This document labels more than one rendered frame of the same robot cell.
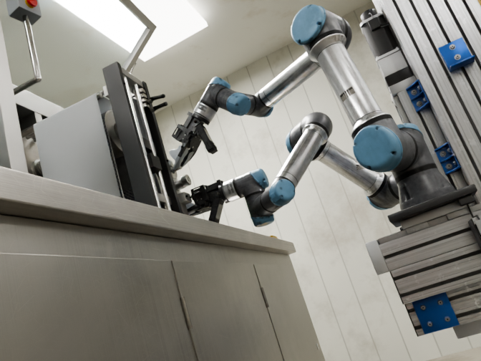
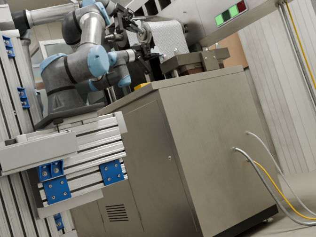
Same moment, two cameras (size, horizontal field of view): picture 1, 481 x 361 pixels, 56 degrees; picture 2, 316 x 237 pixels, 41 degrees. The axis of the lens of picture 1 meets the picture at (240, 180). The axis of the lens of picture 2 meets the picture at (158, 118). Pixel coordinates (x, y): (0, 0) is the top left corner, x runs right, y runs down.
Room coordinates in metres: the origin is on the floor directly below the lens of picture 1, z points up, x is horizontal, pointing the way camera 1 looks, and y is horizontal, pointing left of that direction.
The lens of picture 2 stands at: (3.05, -1.70, 0.60)
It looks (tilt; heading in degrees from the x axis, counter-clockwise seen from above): 4 degrees up; 129
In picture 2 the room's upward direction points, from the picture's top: 17 degrees counter-clockwise
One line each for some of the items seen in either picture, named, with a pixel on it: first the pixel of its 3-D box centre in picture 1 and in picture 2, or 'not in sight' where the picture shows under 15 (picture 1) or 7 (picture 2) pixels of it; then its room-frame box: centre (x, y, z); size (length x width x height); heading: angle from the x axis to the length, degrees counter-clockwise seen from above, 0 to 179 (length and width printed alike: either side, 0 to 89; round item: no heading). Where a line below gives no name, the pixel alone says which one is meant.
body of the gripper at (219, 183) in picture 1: (210, 197); (140, 53); (1.57, 0.12, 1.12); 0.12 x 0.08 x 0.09; 75
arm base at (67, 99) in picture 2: not in sight; (64, 102); (1.74, -0.63, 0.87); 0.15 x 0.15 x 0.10
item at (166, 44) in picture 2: not in sight; (172, 50); (1.63, 0.35, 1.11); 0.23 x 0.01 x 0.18; 75
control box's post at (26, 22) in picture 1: (31, 46); not in sight; (1.02, 0.42, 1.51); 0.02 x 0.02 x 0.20
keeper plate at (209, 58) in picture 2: not in sight; (209, 60); (1.85, 0.35, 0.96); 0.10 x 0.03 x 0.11; 75
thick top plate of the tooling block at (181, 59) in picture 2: not in sight; (195, 60); (1.76, 0.36, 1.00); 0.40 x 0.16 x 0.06; 75
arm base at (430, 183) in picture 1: (421, 188); not in sight; (1.27, -0.48, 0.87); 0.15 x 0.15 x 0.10
